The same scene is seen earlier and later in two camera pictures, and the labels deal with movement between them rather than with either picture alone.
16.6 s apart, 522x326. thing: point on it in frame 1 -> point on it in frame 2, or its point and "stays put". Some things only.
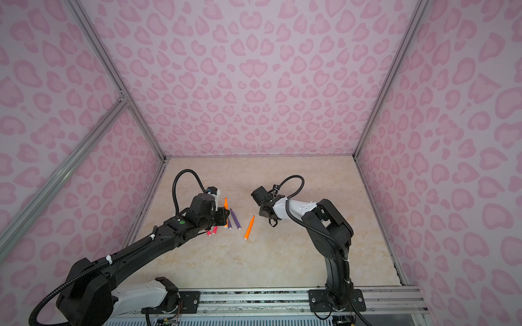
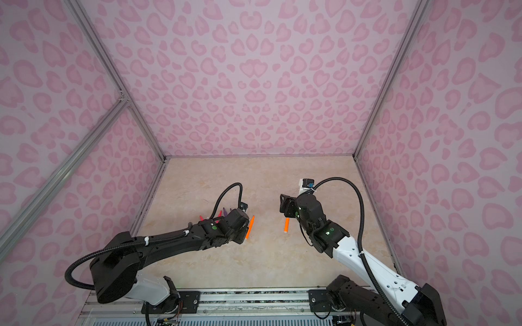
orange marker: x=249 y=227 stays put
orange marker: x=226 y=207 -> x=287 y=225
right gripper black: x=262 y=211 -> x=289 y=203
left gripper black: x=222 y=212 -> x=243 y=233
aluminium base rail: x=385 y=300 stays put
